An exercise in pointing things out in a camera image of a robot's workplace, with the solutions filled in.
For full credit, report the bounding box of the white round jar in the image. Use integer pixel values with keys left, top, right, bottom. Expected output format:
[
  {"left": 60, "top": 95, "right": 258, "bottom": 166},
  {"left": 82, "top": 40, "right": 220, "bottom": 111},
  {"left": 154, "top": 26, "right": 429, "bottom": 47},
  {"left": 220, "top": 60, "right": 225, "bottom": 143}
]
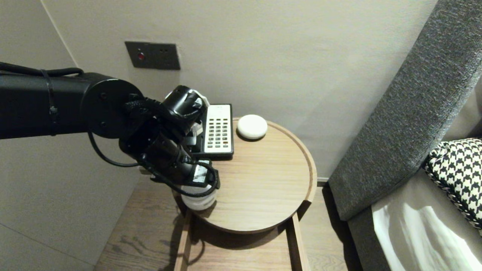
[{"left": 181, "top": 183, "right": 218, "bottom": 211}]

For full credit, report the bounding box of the white bed sheet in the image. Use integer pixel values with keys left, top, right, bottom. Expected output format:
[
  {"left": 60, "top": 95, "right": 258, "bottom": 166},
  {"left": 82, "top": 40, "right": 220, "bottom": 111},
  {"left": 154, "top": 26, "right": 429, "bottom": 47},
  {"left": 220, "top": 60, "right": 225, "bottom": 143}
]
[{"left": 371, "top": 166, "right": 482, "bottom": 271}]

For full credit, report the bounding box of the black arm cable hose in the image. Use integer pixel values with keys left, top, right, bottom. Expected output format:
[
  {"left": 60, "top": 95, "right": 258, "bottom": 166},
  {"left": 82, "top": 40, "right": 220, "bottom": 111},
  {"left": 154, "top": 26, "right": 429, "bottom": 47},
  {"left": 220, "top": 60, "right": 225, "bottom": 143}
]
[{"left": 0, "top": 62, "right": 84, "bottom": 77}]

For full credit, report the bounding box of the dark wall switch panel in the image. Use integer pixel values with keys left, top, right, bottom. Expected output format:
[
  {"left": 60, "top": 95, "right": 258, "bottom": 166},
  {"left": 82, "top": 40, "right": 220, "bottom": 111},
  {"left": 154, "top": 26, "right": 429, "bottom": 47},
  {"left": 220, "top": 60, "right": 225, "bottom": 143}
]
[{"left": 125, "top": 41, "right": 181, "bottom": 71}]

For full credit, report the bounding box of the grey fabric headboard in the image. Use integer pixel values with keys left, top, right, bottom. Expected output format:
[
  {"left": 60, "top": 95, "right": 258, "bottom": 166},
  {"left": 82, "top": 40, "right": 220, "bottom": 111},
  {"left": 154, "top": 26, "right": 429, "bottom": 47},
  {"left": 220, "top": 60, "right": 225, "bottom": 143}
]
[{"left": 328, "top": 0, "right": 482, "bottom": 221}]

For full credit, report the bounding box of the flat white round puck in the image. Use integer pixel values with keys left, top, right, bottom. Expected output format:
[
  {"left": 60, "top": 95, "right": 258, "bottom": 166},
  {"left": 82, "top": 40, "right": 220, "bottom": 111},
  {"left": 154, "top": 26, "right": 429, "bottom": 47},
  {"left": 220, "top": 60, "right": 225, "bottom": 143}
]
[{"left": 236, "top": 114, "right": 268, "bottom": 140}]

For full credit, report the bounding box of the round wooden side table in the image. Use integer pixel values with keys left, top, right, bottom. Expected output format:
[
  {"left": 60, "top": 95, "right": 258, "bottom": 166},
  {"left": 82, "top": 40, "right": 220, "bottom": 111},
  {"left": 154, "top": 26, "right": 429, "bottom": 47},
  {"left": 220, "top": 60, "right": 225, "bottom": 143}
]
[{"left": 168, "top": 117, "right": 317, "bottom": 234}]

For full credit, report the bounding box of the black white houndstooth pillow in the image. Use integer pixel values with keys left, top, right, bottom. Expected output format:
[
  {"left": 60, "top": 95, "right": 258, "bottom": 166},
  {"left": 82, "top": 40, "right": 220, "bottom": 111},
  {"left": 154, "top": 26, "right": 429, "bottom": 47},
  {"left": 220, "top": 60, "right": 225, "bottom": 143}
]
[{"left": 424, "top": 138, "right": 482, "bottom": 230}]

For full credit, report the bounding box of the black and white desk telephone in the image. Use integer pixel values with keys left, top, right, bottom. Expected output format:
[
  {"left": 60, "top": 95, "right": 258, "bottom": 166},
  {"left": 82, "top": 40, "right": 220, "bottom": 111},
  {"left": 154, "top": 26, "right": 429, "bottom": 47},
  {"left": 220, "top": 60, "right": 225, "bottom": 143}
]
[{"left": 190, "top": 104, "right": 234, "bottom": 158}]

